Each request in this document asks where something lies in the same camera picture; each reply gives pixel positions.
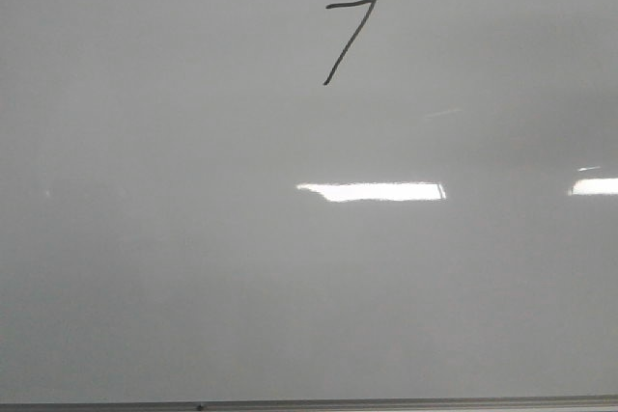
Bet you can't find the white glossy whiteboard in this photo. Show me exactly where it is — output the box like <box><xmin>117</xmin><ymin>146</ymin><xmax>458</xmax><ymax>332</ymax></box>
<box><xmin>1</xmin><ymin>0</ymin><xmax>617</xmax><ymax>402</ymax></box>

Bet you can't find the grey aluminium whiteboard frame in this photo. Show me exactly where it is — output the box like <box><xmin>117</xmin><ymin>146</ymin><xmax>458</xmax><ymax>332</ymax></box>
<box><xmin>1</xmin><ymin>395</ymin><xmax>617</xmax><ymax>411</ymax></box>

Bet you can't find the black drawn number seven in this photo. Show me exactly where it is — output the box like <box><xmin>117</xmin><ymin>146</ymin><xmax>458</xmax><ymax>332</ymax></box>
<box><xmin>323</xmin><ymin>0</ymin><xmax>378</xmax><ymax>86</ymax></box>

